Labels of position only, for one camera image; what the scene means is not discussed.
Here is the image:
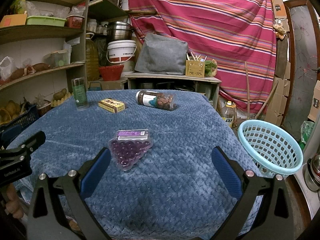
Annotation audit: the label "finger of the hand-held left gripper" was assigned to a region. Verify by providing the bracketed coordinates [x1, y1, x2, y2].
[0, 131, 47, 164]

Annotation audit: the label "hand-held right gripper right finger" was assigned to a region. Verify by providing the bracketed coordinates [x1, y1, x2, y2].
[211, 146, 297, 240]

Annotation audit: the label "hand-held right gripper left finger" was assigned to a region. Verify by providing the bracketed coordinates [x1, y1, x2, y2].
[26, 147, 112, 240]

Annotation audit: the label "light blue plastic basket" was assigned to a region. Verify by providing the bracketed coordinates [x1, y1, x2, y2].
[237, 119, 303, 178]

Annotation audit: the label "person's left hand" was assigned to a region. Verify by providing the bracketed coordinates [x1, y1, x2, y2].
[5, 184, 25, 216]

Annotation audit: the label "blue plastic crate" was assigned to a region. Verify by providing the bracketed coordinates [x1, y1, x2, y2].
[0, 104, 39, 133]

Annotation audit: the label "small woven basket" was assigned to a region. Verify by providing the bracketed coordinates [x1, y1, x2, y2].
[36, 100, 53, 117]

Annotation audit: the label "pile of yellow fruit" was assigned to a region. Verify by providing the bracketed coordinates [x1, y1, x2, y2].
[0, 100, 23, 124]

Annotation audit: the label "purple bead package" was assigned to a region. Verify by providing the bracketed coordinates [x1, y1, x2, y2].
[108, 129, 153, 172]

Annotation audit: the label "yellow egg tray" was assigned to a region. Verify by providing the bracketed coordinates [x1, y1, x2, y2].
[51, 92, 73, 108]

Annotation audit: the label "blue knitted blanket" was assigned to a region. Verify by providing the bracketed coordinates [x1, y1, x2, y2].
[5, 89, 265, 240]

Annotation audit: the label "yellow label oil bottle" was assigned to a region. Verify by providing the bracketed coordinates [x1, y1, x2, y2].
[221, 101, 238, 128]

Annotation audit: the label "green bottle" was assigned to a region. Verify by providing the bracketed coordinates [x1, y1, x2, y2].
[71, 77, 88, 112]

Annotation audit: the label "sweet potato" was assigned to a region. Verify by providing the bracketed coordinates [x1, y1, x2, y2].
[30, 63, 52, 73]
[11, 69, 29, 80]

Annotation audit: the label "yellow brown small box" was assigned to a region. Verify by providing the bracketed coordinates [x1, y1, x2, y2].
[98, 98, 128, 114]

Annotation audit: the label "white plastic bag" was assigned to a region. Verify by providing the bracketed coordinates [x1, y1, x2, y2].
[0, 56, 16, 80]

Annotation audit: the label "straw broom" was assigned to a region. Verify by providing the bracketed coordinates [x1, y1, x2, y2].
[244, 61, 253, 119]

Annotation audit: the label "clear plastic container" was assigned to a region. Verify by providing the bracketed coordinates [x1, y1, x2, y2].
[44, 50, 69, 68]

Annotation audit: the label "steel bowl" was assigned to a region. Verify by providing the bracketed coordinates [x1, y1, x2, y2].
[304, 154, 320, 192]

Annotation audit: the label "wooden crate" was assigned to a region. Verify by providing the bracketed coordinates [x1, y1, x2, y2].
[100, 79, 128, 90]

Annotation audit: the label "clear jar with brown contents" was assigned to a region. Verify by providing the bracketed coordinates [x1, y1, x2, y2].
[135, 90, 178, 111]

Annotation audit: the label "stack of flattened cardboard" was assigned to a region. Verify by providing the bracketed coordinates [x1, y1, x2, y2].
[265, 0, 292, 127]

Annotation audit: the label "large yellow oil jug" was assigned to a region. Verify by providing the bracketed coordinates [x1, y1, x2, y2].
[85, 33, 100, 82]

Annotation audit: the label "bag of green vegetables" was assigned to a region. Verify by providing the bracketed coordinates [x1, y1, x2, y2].
[204, 59, 218, 77]

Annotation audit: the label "wooden chopstick holder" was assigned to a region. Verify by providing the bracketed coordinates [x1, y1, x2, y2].
[185, 60, 205, 78]

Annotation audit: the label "wooden shelf unit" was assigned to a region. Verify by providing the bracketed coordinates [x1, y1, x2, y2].
[0, 0, 90, 90]
[87, 0, 129, 37]

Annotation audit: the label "wooden side table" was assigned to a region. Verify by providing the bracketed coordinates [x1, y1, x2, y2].
[125, 72, 222, 105]

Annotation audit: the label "bundle of chopsticks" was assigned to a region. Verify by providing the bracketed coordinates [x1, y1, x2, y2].
[187, 52, 207, 62]

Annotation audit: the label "green plastic tray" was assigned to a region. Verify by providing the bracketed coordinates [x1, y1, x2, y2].
[26, 16, 67, 27]

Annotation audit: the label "orange cardboard box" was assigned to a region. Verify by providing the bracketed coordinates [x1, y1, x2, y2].
[0, 14, 27, 28]

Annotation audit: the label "white plastic bucket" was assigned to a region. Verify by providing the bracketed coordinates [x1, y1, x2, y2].
[107, 40, 137, 64]

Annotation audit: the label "small red plastic basket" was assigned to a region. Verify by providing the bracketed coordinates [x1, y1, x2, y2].
[65, 15, 85, 28]

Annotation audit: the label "white jars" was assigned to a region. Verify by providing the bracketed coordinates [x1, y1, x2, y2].
[87, 19, 109, 34]

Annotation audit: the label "clear plastic bags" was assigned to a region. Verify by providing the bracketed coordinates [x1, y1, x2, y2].
[25, 1, 70, 18]

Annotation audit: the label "grey cushion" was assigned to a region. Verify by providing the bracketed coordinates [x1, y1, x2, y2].
[134, 32, 188, 75]

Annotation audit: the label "yellow green snack bag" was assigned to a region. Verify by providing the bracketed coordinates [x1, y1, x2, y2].
[11, 0, 27, 15]

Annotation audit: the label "wooden framed door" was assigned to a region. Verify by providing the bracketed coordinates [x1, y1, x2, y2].
[282, 0, 320, 133]

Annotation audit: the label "steel stock pot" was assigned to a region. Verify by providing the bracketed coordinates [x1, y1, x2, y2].
[107, 21, 134, 43]

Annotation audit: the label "red striped cloth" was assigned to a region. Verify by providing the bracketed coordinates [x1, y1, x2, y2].
[127, 0, 277, 115]

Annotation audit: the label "hanging dried food bundle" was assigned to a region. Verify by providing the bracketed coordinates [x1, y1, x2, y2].
[273, 20, 287, 39]

